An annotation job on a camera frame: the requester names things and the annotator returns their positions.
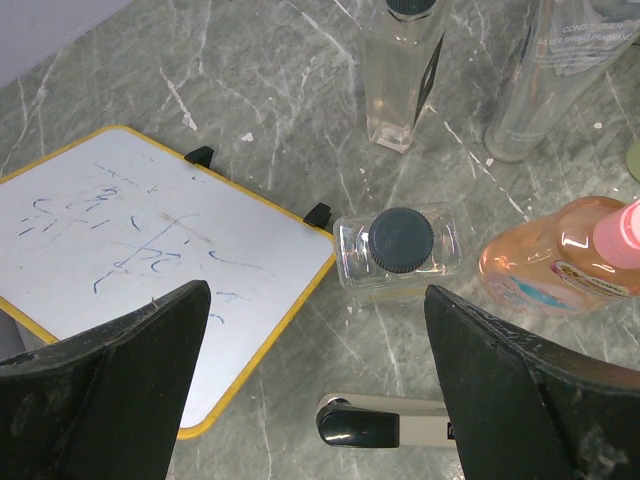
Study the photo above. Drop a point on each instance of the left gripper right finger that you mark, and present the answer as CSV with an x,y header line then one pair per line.
x,y
524,407

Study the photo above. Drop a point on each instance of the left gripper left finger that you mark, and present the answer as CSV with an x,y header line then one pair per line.
x,y
106,403

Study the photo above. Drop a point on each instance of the orange bottle pink cap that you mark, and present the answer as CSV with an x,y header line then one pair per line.
x,y
578,259

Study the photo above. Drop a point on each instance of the short clear yellow bottle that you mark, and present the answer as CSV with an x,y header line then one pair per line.
x,y
395,249

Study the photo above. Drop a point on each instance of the green bottle beige cap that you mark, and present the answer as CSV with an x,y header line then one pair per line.
x,y
633,160

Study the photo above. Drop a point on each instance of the yellow-framed whiteboard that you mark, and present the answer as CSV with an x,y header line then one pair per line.
x,y
114,221

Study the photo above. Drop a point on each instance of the tall clear square bottle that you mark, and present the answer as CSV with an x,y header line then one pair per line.
x,y
402,44

